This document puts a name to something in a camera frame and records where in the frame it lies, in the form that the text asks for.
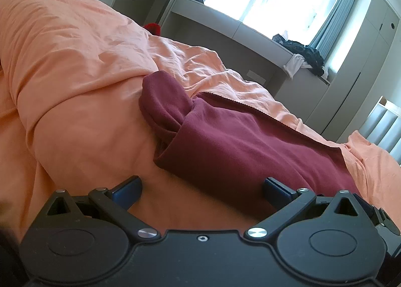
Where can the orange pillow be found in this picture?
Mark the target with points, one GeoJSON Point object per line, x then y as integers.
{"type": "Point", "coordinates": [376, 161]}

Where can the maroon long-sleeved sweater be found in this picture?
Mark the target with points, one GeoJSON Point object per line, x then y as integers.
{"type": "Point", "coordinates": [250, 149]}

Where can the closed grey wardrobe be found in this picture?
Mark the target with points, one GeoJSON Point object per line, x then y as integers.
{"type": "Point", "coordinates": [360, 70]}

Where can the grey padded wooden headboard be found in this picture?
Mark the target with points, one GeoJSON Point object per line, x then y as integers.
{"type": "Point", "coordinates": [385, 127]}

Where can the white cloth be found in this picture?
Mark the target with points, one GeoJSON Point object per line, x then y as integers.
{"type": "Point", "coordinates": [294, 66]}

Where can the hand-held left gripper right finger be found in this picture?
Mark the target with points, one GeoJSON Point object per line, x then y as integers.
{"type": "Point", "coordinates": [275, 191]}

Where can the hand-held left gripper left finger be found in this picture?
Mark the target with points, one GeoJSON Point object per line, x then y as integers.
{"type": "Point", "coordinates": [128, 191]}

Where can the grey window seat desk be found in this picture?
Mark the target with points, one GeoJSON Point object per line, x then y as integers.
{"type": "Point", "coordinates": [219, 23]}

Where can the window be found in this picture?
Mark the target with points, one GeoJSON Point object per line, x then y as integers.
{"type": "Point", "coordinates": [282, 1]}

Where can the pile of dark clothes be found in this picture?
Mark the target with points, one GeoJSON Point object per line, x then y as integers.
{"type": "Point", "coordinates": [304, 51]}

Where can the blue-grey thick curtain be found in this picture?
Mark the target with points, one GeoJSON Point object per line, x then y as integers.
{"type": "Point", "coordinates": [335, 23]}

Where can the red object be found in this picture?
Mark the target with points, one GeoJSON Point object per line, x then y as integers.
{"type": "Point", "coordinates": [153, 27]}

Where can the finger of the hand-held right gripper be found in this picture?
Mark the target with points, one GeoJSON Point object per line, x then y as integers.
{"type": "Point", "coordinates": [383, 216]}

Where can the orange duvet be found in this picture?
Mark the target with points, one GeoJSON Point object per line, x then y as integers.
{"type": "Point", "coordinates": [78, 70]}

